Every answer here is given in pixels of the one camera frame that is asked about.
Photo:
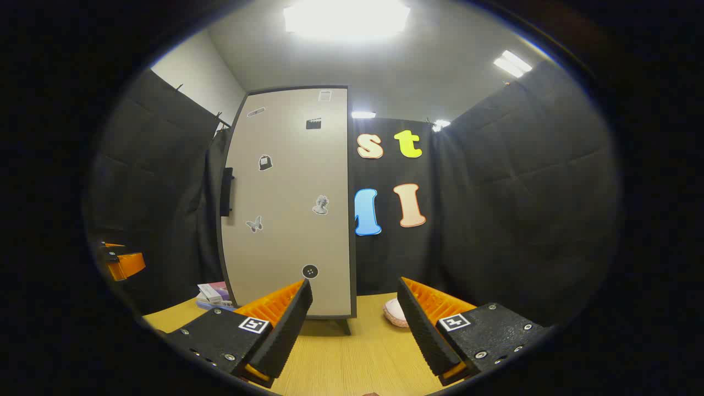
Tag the beige cabinet door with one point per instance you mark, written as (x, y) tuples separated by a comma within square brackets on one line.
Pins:
[(286, 247)]

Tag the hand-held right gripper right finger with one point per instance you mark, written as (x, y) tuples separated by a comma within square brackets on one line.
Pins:
[(421, 330)]

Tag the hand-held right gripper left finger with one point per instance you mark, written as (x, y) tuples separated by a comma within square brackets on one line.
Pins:
[(289, 330)]

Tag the blue flat box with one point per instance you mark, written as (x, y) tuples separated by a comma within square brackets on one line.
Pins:
[(206, 304)]

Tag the small pink object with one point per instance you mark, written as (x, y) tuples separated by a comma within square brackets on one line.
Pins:
[(395, 313)]

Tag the black backdrop cloth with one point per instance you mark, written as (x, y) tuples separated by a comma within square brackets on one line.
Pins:
[(522, 209)]

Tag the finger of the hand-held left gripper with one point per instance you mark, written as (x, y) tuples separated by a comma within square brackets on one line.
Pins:
[(129, 265), (113, 245)]

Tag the large ceiling light panel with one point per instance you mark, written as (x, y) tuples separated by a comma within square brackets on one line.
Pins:
[(346, 19)]

